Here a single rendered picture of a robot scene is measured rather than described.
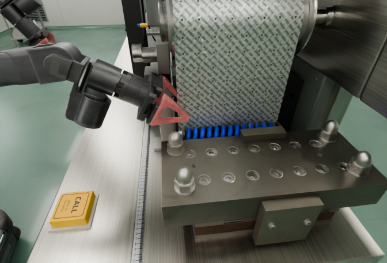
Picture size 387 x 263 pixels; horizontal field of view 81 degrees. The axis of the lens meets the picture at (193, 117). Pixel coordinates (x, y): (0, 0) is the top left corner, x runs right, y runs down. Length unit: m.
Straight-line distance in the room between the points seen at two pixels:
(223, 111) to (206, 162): 0.13
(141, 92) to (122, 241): 0.29
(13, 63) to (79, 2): 5.87
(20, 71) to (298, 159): 0.51
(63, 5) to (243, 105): 6.09
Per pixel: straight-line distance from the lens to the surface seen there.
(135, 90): 0.44
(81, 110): 0.47
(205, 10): 0.43
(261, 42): 0.47
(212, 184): 0.41
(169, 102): 0.43
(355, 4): 0.54
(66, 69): 0.43
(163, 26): 0.45
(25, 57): 0.46
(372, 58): 0.49
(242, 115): 0.53
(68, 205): 0.58
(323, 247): 0.56
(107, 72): 0.44
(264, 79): 0.50
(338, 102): 0.84
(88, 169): 0.67
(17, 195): 2.07
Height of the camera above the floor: 1.35
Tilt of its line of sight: 35 degrees down
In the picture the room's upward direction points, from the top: straight up
